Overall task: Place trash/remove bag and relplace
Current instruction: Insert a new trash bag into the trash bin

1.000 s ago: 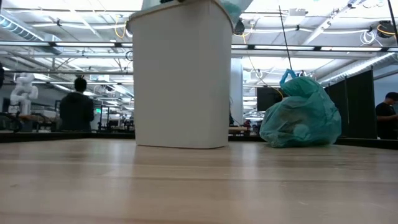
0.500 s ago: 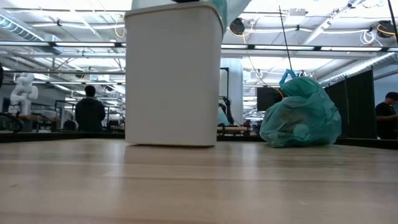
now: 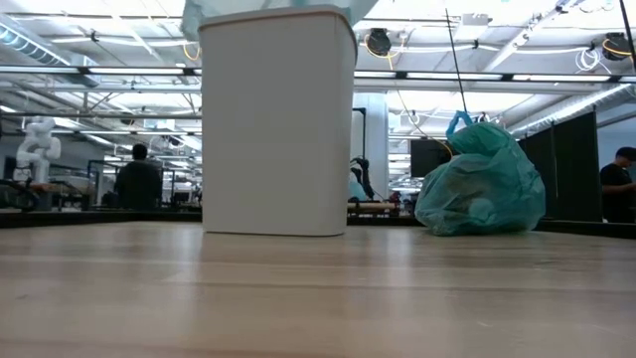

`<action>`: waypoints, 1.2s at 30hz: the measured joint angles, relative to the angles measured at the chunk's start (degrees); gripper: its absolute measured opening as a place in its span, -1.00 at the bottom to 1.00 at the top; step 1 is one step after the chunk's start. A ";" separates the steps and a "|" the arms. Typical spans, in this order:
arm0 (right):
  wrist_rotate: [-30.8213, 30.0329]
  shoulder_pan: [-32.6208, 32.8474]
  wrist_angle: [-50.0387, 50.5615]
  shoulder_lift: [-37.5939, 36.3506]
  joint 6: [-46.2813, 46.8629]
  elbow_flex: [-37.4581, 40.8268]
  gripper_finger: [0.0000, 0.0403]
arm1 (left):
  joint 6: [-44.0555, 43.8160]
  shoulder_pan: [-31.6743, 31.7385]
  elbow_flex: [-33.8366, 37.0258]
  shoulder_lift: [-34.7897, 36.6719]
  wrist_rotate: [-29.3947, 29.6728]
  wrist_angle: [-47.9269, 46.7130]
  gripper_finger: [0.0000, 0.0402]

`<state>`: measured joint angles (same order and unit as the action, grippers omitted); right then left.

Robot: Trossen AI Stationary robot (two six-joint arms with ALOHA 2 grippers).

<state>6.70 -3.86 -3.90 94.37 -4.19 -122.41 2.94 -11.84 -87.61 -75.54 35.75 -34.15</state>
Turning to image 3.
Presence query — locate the white plastic trash bin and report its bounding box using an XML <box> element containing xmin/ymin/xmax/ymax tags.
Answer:
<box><xmin>197</xmin><ymin>4</ymin><xmax>359</xmax><ymax>238</ymax></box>

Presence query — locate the black monitor screen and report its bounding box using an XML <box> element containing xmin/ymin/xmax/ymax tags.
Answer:
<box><xmin>409</xmin><ymin>138</ymin><xmax>453</xmax><ymax>179</ymax></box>

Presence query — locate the black ceiling cable reel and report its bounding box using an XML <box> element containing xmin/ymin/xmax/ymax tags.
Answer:
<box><xmin>600</xmin><ymin>31</ymin><xmax>633</xmax><ymax>63</ymax></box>
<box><xmin>365</xmin><ymin>27</ymin><xmax>395</xmax><ymax>59</ymax></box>

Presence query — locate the thin black hanging cable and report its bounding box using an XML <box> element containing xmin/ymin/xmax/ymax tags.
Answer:
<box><xmin>444</xmin><ymin>7</ymin><xmax>469</xmax><ymax>114</ymax></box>

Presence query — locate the green drawstring trash bag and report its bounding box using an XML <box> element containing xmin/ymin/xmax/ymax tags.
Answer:
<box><xmin>414</xmin><ymin>109</ymin><xmax>547</xmax><ymax>238</ymax></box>

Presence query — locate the black aluminium table frame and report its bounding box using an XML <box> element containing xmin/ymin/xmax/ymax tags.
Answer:
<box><xmin>0</xmin><ymin>208</ymin><xmax>636</xmax><ymax>240</ymax></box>

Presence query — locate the person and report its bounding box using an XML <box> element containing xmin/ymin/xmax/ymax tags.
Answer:
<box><xmin>599</xmin><ymin>146</ymin><xmax>636</xmax><ymax>224</ymax></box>
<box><xmin>113</xmin><ymin>142</ymin><xmax>164</xmax><ymax>211</ymax></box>

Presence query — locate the black curtain partition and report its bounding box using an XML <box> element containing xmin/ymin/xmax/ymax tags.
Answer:
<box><xmin>516</xmin><ymin>109</ymin><xmax>603</xmax><ymax>224</ymax></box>

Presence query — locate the light blue trash bag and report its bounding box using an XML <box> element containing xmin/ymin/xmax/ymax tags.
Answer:
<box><xmin>180</xmin><ymin>0</ymin><xmax>380</xmax><ymax>42</ymax></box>

